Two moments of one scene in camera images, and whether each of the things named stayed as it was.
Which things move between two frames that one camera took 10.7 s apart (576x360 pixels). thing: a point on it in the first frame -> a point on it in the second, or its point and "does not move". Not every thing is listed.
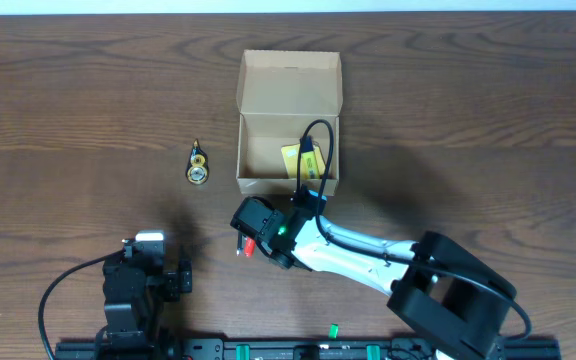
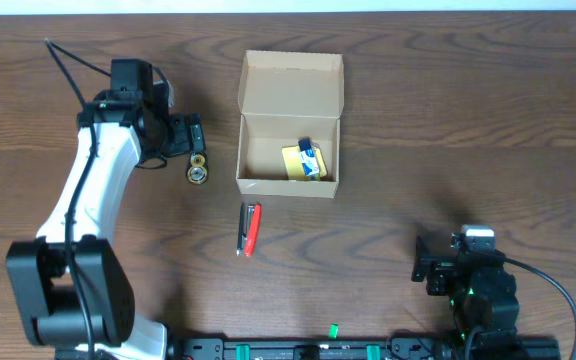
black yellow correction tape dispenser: x=197 y=167 does not move
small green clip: x=333 y=331 does not move
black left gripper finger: x=186 y=275 -> x=197 y=132
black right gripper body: x=265 y=249 -> x=442 y=282
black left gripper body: x=171 y=287 -> x=173 y=131
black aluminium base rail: x=305 y=349 does not move
